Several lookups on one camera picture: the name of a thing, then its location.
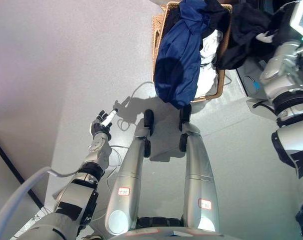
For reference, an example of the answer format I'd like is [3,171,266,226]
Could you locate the black garment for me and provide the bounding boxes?
[163,0,280,71]

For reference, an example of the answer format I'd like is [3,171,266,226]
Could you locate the black baseboard strip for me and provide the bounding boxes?
[0,133,45,209]

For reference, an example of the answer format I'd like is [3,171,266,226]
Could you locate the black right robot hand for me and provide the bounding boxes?
[255,23,294,48]

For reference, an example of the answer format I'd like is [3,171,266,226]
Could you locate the silver right robot leg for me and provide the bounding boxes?
[178,122,220,233]

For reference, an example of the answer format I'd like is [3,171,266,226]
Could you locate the thin white floor cable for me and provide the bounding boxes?
[105,81,155,193]

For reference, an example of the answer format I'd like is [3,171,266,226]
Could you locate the dark blue garment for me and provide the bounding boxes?
[153,0,213,110]

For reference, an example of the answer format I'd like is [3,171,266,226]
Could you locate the grey robot torso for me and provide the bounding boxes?
[123,216,225,240]

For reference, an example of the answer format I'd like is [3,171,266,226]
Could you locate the thick white hose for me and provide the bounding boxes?
[0,166,80,240]

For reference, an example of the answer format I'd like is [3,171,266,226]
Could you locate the black left robot foot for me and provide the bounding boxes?
[142,109,155,137]

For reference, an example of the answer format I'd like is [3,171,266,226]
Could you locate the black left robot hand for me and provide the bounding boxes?
[90,107,119,141]

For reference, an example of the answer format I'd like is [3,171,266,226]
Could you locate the woven wicker laundry basket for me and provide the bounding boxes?
[150,1,234,103]

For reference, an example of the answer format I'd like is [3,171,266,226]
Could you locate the white garment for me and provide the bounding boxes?
[193,29,224,99]

